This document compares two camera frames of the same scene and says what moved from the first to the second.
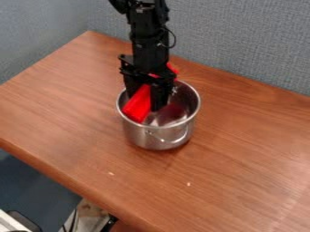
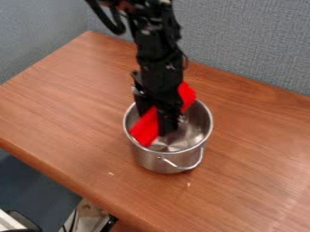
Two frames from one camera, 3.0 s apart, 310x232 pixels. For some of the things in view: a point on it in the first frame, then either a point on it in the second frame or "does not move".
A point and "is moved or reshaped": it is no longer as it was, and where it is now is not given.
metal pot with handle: (168, 129) is moved or reshaped
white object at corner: (14, 221) does not move
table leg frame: (89, 217) does not move
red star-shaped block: (138, 107) is moved or reshaped
